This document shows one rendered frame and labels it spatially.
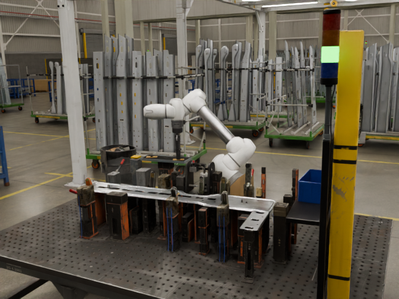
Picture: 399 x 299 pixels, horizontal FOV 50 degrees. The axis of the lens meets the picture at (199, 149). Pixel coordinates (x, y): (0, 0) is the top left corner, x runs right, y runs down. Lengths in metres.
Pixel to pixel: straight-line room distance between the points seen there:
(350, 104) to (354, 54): 0.21
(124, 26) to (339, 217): 8.93
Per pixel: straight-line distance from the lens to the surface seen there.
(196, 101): 3.59
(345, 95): 1.95
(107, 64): 7.78
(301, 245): 2.89
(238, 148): 3.47
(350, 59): 1.94
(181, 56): 9.41
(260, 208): 2.63
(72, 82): 6.57
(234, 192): 3.40
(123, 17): 10.53
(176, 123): 3.08
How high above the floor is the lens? 1.91
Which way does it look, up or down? 12 degrees down
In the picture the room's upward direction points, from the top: 1 degrees counter-clockwise
